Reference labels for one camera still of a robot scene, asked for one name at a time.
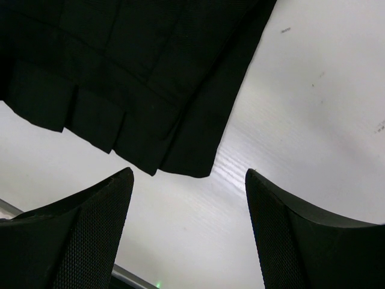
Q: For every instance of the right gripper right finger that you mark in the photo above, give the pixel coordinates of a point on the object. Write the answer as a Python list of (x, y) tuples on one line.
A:
[(301, 245)]

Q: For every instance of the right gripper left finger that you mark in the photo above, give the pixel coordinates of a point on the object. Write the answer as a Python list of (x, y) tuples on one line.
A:
[(71, 243)]

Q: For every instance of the black skirt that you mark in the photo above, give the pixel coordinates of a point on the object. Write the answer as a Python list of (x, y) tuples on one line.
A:
[(152, 81)]

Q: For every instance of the aluminium table edge rail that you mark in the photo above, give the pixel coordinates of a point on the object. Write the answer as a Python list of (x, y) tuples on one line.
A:
[(8, 211)]

